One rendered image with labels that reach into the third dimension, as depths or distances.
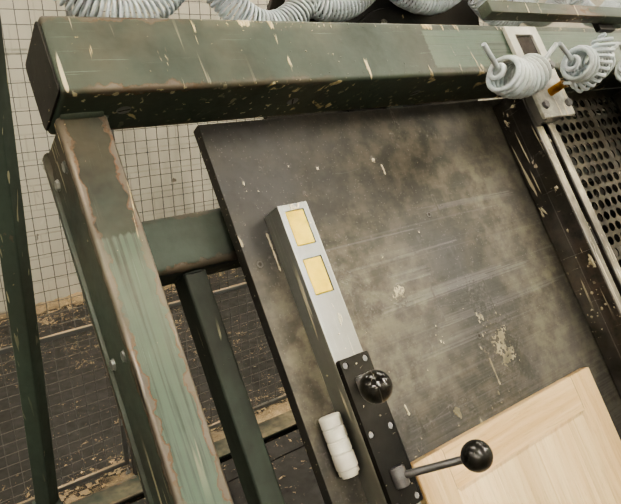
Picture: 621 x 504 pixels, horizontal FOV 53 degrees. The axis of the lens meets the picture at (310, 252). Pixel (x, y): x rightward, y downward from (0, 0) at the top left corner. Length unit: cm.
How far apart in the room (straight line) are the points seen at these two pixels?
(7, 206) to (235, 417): 70
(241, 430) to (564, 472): 53
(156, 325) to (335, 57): 47
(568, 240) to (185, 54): 77
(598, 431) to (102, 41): 96
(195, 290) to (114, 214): 18
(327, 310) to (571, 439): 50
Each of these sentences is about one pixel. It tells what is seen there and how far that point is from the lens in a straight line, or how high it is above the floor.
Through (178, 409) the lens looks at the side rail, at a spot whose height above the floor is 153.
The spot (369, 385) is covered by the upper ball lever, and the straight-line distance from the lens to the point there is 70.
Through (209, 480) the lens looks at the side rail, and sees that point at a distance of 71.
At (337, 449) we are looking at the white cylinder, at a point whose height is 142.
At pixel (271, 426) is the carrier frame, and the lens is 204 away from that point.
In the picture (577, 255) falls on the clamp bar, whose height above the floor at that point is 154.
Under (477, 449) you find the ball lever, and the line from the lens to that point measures 78.
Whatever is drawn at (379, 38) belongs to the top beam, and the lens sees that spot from 102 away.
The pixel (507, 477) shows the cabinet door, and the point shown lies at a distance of 101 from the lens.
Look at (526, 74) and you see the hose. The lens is 103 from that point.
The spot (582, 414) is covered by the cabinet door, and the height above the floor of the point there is 131.
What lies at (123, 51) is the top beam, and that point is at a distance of 79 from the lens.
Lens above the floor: 189
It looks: 17 degrees down
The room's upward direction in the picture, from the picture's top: 1 degrees counter-clockwise
